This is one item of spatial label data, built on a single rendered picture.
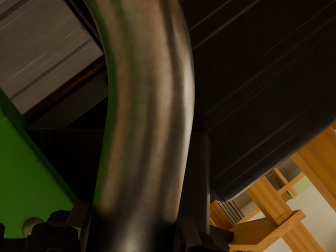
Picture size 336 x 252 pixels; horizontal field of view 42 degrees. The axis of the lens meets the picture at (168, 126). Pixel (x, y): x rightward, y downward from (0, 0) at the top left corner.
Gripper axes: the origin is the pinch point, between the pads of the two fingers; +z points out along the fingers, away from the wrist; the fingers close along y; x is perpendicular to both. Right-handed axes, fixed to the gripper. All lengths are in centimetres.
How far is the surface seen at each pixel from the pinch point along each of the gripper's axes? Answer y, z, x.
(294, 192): 331, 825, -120
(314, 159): 38, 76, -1
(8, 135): -6.0, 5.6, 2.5
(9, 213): -5.4, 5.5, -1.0
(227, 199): 5.6, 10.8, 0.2
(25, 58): -18, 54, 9
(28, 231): -4.4, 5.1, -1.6
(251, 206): 267, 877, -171
